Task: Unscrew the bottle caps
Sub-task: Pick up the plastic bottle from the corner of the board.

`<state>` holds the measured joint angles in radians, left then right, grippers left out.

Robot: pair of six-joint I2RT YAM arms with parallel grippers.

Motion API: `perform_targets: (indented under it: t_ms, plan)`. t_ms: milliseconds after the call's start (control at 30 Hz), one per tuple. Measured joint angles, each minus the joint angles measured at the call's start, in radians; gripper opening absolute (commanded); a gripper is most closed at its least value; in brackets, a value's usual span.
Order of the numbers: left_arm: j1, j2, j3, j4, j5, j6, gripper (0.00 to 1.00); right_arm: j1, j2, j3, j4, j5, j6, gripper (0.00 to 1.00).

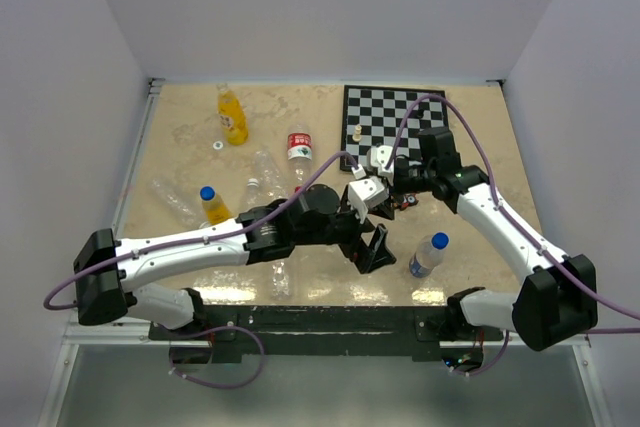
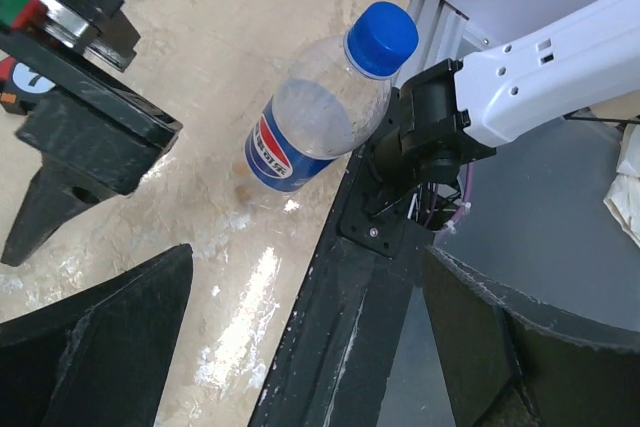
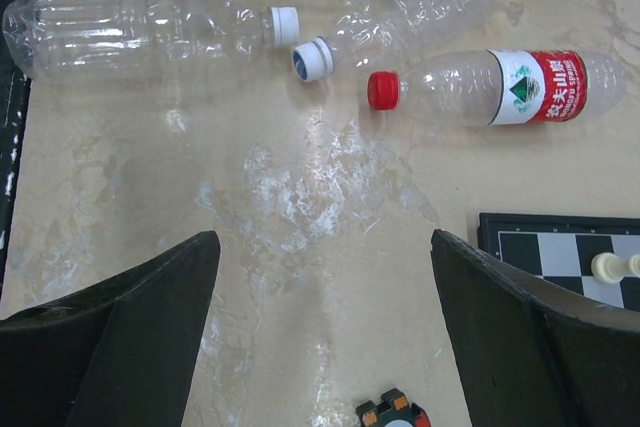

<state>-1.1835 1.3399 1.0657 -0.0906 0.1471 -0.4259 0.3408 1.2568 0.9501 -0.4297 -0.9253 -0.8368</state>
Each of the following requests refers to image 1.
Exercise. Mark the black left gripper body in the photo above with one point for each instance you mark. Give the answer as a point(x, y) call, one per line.
point(350, 226)

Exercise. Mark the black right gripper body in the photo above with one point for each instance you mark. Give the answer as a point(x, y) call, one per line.
point(411, 179)

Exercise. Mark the blue cap Pepsi bottle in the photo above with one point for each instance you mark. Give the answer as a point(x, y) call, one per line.
point(428, 254)

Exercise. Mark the yellow tea bottle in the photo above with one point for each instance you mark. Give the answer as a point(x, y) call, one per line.
point(231, 114)

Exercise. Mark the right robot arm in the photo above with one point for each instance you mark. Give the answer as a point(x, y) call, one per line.
point(548, 308)

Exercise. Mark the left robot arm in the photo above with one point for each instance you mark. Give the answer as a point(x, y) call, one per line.
point(119, 278)

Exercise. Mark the clear crushed bottle middle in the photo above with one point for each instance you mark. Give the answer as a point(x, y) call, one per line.
point(270, 176)

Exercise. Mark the long clear crushed bottle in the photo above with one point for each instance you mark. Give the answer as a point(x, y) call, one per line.
point(281, 281)

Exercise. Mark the red label clear bottle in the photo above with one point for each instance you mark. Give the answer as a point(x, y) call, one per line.
point(299, 153)

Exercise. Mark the upright clear bottle white cap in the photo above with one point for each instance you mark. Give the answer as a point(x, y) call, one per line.
point(252, 194)

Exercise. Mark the clear bottle far left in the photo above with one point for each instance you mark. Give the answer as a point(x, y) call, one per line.
point(180, 206)

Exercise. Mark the cartoon fridge magnet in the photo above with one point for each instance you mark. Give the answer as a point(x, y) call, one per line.
point(404, 201)

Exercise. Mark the white chess piece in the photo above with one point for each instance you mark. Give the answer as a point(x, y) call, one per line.
point(357, 134)

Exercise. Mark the black white chessboard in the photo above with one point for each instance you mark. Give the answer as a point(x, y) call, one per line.
point(380, 110)

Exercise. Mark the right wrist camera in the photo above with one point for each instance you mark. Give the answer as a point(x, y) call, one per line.
point(380, 161)

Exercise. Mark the black base frame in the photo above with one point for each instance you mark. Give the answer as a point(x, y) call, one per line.
point(372, 331)

